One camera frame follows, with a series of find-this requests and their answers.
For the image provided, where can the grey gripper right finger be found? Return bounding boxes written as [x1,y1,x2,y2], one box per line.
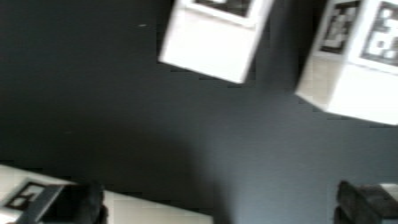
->
[333,181,398,224]

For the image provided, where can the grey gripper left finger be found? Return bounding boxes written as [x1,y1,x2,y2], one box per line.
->
[15,183,109,224]

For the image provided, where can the white square tabletop part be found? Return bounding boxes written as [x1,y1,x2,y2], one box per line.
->
[0,165,214,224]

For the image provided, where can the white leg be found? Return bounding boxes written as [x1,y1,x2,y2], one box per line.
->
[159,0,276,84]
[295,0,398,125]

